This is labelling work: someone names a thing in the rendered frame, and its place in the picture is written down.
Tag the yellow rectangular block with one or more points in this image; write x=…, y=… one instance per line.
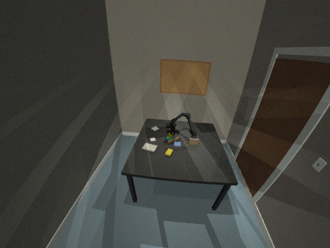
x=169, y=152

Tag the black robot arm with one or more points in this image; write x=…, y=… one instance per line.
x=187, y=115

